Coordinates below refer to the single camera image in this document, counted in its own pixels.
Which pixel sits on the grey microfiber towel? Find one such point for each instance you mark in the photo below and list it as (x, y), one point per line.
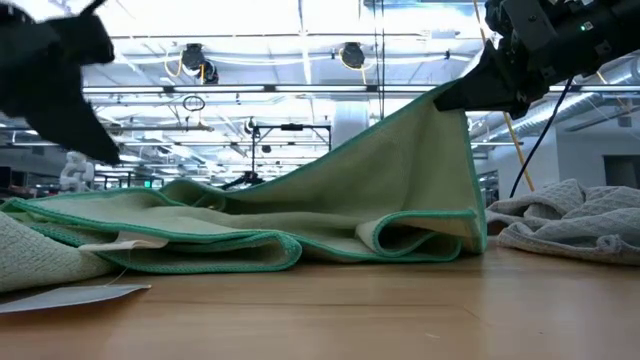
(575, 220)

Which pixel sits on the white background robot figure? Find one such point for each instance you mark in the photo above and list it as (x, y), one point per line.
(76, 172)

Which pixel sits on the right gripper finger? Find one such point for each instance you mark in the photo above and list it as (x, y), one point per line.
(485, 85)

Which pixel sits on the white paper tag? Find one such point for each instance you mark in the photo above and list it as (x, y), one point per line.
(65, 297)

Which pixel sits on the long white light bar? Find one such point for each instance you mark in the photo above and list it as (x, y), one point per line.
(225, 88)

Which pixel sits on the white building pillar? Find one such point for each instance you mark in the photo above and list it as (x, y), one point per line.
(350, 120)

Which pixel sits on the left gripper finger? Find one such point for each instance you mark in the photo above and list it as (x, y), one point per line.
(80, 130)

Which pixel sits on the pale green tagged towel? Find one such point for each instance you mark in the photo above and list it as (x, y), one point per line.
(400, 175)

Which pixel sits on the black background frame stand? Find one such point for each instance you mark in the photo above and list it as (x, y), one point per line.
(291, 127)

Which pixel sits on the small round hanging reel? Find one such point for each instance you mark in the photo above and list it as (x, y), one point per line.
(250, 125)

